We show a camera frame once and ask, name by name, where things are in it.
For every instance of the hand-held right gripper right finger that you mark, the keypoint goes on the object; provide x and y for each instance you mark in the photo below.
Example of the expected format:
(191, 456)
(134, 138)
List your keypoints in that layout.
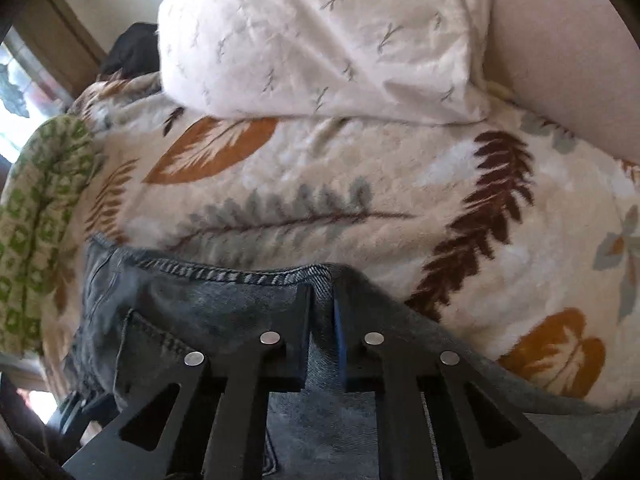
(341, 332)

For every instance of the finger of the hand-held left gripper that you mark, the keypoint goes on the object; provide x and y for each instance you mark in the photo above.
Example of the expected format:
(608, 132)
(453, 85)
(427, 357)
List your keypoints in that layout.
(82, 410)

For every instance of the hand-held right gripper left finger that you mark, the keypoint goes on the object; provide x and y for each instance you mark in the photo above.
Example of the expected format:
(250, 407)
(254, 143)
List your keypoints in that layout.
(304, 320)

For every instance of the grey-blue denim pants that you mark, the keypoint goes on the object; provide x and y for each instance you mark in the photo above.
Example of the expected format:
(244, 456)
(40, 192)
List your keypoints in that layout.
(200, 300)

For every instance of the leaf print fleece blanket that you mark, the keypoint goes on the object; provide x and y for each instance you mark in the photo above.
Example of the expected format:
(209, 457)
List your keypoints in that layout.
(350, 185)

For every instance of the green patterned cloth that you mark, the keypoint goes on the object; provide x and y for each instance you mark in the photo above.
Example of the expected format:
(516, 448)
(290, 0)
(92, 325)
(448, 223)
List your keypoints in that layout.
(45, 185)

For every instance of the white printed pillow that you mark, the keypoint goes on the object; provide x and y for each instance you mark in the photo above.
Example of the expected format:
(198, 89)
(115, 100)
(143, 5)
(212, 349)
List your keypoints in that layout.
(300, 35)

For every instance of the black cloth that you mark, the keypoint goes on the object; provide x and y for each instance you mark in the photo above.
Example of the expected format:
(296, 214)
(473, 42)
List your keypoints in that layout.
(132, 52)

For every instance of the window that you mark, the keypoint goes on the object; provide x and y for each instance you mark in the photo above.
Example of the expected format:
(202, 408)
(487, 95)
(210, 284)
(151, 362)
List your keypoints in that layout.
(20, 90)

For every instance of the beige padded headboard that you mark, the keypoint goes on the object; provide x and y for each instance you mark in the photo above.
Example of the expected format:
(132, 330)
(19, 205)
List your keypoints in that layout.
(560, 50)

